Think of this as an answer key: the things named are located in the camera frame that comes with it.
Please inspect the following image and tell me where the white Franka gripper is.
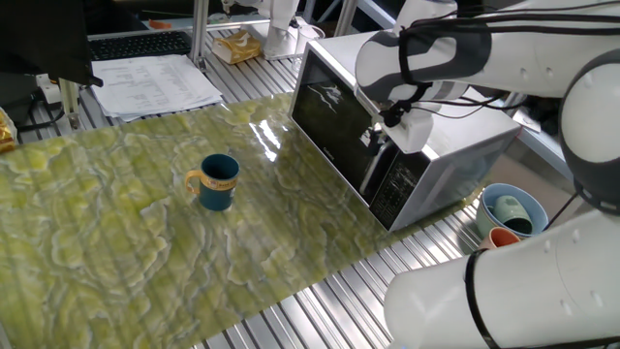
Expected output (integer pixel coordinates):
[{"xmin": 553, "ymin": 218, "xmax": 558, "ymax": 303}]
[{"xmin": 368, "ymin": 104, "xmax": 435, "ymax": 157}]

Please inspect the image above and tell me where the black glass microwave door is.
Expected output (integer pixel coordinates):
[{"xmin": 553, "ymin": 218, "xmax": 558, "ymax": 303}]
[{"xmin": 289, "ymin": 41, "xmax": 406, "ymax": 207}]

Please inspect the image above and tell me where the silver microwave oven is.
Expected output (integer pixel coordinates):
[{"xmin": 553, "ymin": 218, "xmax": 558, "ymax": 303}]
[{"xmin": 289, "ymin": 31, "xmax": 522, "ymax": 233}]

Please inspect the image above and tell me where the stack of light blue cups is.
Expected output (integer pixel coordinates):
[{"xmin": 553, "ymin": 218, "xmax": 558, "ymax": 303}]
[{"xmin": 475, "ymin": 182, "xmax": 549, "ymax": 238}]

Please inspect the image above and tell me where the clear glass cup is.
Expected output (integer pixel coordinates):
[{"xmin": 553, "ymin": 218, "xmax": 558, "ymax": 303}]
[{"xmin": 292, "ymin": 23, "xmax": 326, "ymax": 74}]

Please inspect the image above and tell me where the pale green mug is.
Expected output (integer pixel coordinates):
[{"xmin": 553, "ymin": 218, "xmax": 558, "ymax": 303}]
[{"xmin": 492, "ymin": 194, "xmax": 534, "ymax": 235}]

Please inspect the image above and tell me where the white paper note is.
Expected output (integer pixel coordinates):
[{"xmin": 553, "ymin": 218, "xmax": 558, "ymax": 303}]
[{"xmin": 512, "ymin": 107, "xmax": 543, "ymax": 135}]

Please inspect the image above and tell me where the orange cup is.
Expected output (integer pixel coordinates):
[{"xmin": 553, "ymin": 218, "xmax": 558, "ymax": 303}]
[{"xmin": 478, "ymin": 226, "xmax": 522, "ymax": 251}]

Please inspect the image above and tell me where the white printed paper stack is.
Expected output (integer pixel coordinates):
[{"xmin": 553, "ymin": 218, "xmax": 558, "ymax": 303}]
[{"xmin": 90, "ymin": 53, "xmax": 224, "ymax": 122}]

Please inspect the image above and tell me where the black keyboard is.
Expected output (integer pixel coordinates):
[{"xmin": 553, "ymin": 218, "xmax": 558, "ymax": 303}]
[{"xmin": 88, "ymin": 29, "xmax": 194, "ymax": 62}]

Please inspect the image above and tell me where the green marble pattern mat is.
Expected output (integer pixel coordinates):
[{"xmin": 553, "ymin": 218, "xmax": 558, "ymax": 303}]
[{"xmin": 0, "ymin": 93, "xmax": 485, "ymax": 349}]

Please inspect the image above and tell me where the white power strip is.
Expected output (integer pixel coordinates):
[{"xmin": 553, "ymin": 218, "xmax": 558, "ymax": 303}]
[{"xmin": 36, "ymin": 72, "xmax": 62, "ymax": 106}]

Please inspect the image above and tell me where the black monitor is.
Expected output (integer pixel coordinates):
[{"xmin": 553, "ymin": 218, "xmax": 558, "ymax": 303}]
[{"xmin": 0, "ymin": 0, "xmax": 105, "ymax": 88}]

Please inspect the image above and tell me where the golden snack bag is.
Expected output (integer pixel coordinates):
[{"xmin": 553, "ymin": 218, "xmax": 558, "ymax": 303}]
[{"xmin": 0, "ymin": 107, "xmax": 18, "ymax": 154}]

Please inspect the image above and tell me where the black camera cable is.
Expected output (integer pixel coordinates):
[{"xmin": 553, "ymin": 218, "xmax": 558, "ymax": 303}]
[{"xmin": 379, "ymin": 0, "xmax": 620, "ymax": 128}]

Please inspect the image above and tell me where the aluminium frame post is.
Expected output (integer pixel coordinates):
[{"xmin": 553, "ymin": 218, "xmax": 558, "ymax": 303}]
[
  {"xmin": 189, "ymin": 0, "xmax": 210, "ymax": 73},
  {"xmin": 503, "ymin": 91, "xmax": 527, "ymax": 115}
]

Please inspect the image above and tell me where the teal mug with yellow handle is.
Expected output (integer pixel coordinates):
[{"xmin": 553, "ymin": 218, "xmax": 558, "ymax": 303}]
[{"xmin": 184, "ymin": 153, "xmax": 241, "ymax": 212}]

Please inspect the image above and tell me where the short aluminium post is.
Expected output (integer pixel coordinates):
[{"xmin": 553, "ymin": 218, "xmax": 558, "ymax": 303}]
[{"xmin": 57, "ymin": 77, "xmax": 81, "ymax": 131}]

